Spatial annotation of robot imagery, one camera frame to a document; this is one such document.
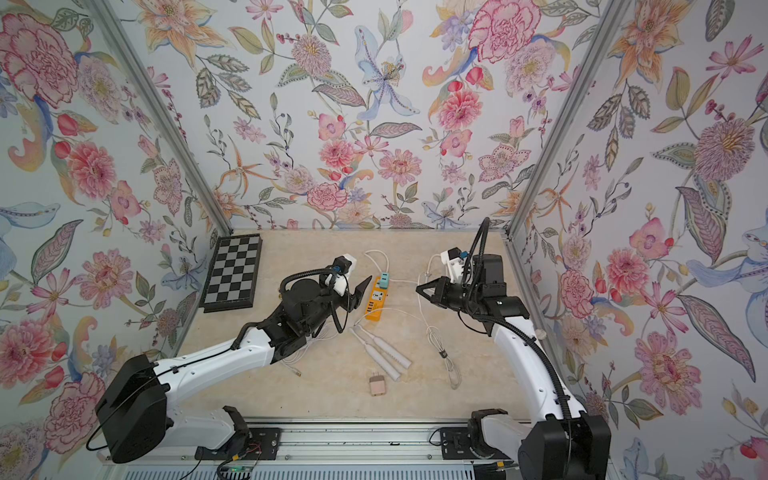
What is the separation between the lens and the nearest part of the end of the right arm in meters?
0.56

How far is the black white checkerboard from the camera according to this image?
1.00 meters

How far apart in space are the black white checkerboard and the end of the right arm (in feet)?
2.18
